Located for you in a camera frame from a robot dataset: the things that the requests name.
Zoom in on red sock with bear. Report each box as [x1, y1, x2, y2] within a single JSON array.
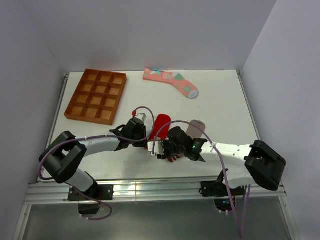
[[144, 113, 181, 165]]

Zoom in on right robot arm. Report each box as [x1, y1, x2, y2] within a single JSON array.
[[157, 126, 287, 195]]

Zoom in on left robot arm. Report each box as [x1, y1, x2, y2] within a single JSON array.
[[39, 116, 147, 200]]

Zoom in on beige sock orange stripes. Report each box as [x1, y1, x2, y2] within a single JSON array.
[[186, 119, 206, 139]]

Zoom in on orange wooden compartment tray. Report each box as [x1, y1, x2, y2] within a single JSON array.
[[64, 69, 127, 126]]

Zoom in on pink patterned sock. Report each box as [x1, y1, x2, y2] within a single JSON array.
[[142, 68, 199, 99]]

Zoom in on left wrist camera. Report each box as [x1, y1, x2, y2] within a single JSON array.
[[132, 111, 147, 123]]

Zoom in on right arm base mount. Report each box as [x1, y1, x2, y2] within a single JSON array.
[[198, 181, 247, 213]]

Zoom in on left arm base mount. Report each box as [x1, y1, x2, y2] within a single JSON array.
[[67, 184, 114, 221]]

